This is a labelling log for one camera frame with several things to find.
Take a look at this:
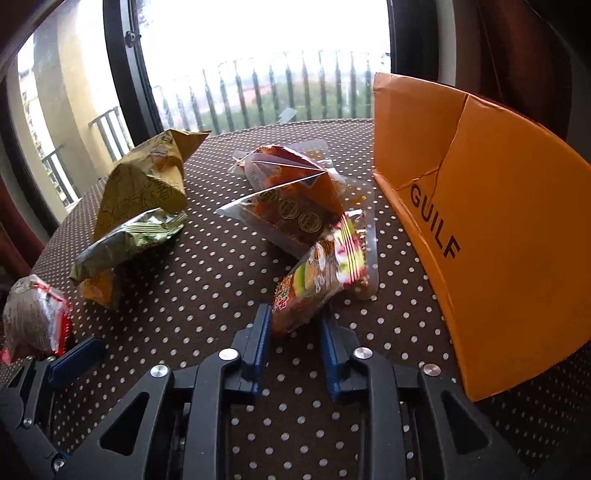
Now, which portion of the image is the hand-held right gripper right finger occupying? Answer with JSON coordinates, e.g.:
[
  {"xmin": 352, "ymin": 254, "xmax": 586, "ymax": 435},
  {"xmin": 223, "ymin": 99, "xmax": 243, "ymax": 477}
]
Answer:
[{"xmin": 320, "ymin": 316, "xmax": 532, "ymax": 480}]

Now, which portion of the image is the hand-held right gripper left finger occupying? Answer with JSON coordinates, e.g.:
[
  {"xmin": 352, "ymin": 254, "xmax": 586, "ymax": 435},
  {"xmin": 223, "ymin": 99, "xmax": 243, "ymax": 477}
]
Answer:
[{"xmin": 60, "ymin": 304, "xmax": 273, "ymax": 480}]

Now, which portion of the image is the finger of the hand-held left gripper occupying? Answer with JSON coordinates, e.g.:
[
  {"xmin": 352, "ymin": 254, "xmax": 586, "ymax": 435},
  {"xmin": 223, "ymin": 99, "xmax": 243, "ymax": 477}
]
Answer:
[{"xmin": 0, "ymin": 337, "xmax": 106, "ymax": 428}]

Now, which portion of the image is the red-white snack packet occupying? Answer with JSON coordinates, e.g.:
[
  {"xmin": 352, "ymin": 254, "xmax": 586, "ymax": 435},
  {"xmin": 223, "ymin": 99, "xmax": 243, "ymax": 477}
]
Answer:
[{"xmin": 2, "ymin": 274, "xmax": 75, "ymax": 363}]

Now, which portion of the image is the small orange snack packet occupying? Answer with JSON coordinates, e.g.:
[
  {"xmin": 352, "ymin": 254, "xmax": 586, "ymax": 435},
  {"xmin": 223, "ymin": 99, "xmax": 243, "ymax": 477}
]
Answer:
[{"xmin": 78, "ymin": 270, "xmax": 122, "ymax": 310}]

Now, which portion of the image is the colourful fruit-print snack packet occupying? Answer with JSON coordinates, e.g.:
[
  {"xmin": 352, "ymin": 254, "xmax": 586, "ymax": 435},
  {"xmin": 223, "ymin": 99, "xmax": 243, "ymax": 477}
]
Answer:
[{"xmin": 271, "ymin": 215, "xmax": 370, "ymax": 337}]

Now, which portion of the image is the green snack packet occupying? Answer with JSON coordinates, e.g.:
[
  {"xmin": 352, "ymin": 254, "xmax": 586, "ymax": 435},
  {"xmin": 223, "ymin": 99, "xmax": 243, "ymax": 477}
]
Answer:
[{"xmin": 69, "ymin": 208, "xmax": 188, "ymax": 284}]

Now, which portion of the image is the clear packet with gold seals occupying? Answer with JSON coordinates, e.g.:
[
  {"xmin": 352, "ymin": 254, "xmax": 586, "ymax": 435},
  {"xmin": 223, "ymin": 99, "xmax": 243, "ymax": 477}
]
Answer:
[{"xmin": 215, "ymin": 173, "xmax": 348, "ymax": 259}]

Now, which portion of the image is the orange cardboard box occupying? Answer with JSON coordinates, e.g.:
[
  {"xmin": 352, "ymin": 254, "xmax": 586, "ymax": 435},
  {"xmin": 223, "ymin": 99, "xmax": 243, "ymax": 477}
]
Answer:
[{"xmin": 372, "ymin": 71, "xmax": 591, "ymax": 402}]

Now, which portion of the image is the dark red left curtain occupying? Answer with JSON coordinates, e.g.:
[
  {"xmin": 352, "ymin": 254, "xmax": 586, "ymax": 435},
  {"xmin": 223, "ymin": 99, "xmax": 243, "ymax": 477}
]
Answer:
[{"xmin": 0, "ymin": 175, "xmax": 51, "ymax": 278}]

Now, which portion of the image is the dark red curtain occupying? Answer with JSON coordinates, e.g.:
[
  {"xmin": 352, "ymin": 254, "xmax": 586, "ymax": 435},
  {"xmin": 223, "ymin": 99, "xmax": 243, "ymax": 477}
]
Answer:
[
  {"xmin": 0, "ymin": 175, "xmax": 51, "ymax": 278},
  {"xmin": 475, "ymin": 0, "xmax": 591, "ymax": 164}
]

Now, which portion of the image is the side balcony railing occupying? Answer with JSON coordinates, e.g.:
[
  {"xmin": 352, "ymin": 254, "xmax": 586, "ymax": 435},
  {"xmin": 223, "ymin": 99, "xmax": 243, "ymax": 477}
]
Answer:
[
  {"xmin": 41, "ymin": 145, "xmax": 77, "ymax": 206},
  {"xmin": 88, "ymin": 105, "xmax": 132, "ymax": 162}
]

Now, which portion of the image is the large yellow snack bag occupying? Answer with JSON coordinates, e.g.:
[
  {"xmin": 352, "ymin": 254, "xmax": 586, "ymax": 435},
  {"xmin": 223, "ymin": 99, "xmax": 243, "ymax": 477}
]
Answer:
[{"xmin": 92, "ymin": 129, "xmax": 212, "ymax": 241}]

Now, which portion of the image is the dark red right curtain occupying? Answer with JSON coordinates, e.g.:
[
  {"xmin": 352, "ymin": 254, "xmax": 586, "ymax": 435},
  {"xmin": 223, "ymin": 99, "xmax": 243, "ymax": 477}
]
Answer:
[{"xmin": 475, "ymin": 0, "xmax": 591, "ymax": 164}]

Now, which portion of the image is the black window frame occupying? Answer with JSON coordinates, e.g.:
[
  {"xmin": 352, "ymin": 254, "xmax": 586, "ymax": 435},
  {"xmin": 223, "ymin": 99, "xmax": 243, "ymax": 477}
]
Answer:
[{"xmin": 0, "ymin": 0, "xmax": 444, "ymax": 236}]

